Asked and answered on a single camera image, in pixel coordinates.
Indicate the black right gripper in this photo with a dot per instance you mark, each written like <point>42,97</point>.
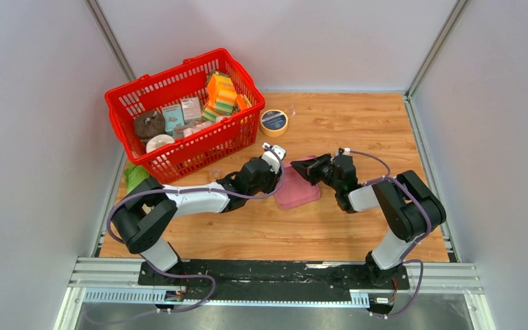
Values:
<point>305,167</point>

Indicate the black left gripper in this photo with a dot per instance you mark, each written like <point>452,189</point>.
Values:
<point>274,179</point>

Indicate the pink paper box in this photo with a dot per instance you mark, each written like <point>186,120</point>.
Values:
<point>295,191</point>

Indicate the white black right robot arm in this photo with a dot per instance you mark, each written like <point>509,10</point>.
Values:
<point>412,211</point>

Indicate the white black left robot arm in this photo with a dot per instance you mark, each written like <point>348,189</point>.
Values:
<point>140,219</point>

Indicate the grey pink small box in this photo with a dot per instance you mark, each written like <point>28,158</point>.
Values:
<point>191,109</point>

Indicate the teal small box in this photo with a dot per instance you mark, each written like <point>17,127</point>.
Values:
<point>173,116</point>

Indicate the clear plastic bag with snack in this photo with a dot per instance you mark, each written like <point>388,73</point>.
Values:
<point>215,174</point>

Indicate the yellow masking tape roll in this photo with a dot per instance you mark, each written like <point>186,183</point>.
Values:
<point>273,122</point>

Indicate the green yellow sponge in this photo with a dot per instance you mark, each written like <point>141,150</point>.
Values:
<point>209,113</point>

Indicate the red plastic shopping basket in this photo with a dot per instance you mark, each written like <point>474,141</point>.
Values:
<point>199,143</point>

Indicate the orange yellow sponge pack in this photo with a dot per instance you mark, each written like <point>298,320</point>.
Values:
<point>222,93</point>

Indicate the white tape roll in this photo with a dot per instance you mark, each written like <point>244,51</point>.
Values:
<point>159,141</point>

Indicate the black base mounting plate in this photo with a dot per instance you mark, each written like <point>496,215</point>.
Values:
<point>283,281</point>

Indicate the napa cabbage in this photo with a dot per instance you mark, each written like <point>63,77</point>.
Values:
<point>133,176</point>

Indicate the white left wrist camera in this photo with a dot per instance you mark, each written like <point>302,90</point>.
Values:
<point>274,156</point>

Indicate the aluminium rail frame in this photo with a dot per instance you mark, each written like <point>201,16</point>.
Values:
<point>115,280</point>

